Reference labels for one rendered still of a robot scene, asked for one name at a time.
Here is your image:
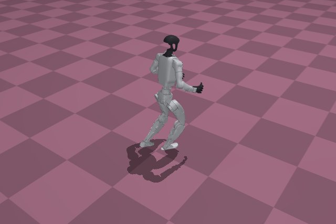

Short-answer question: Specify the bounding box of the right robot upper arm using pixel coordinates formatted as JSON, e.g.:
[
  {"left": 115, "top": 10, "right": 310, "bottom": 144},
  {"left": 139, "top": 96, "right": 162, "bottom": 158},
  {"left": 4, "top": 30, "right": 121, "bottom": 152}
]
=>
[{"left": 172, "top": 59, "right": 183, "bottom": 89}]

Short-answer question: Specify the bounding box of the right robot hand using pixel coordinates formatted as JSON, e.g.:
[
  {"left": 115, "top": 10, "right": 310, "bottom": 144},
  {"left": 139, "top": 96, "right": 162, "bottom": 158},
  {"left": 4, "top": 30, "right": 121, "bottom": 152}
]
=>
[{"left": 193, "top": 83, "right": 203, "bottom": 93}]

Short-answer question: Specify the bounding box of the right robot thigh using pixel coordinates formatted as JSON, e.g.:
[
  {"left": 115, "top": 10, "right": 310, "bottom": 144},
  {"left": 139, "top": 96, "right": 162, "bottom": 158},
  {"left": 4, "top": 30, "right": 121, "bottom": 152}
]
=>
[{"left": 165, "top": 99, "right": 185, "bottom": 128}]

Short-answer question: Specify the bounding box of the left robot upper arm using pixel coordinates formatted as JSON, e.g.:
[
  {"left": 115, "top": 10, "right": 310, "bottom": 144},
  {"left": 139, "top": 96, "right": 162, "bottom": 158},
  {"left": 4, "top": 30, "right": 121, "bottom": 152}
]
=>
[{"left": 150, "top": 54, "right": 160, "bottom": 74}]

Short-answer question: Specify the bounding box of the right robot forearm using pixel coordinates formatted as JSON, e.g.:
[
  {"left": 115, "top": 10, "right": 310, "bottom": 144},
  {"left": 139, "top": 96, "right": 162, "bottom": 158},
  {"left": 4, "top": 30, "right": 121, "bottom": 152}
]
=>
[{"left": 181, "top": 81, "right": 197, "bottom": 93}]

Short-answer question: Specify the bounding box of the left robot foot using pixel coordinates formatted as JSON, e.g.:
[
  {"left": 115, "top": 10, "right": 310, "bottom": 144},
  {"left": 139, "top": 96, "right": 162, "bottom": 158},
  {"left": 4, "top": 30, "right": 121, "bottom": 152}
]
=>
[{"left": 140, "top": 140, "right": 154, "bottom": 147}]

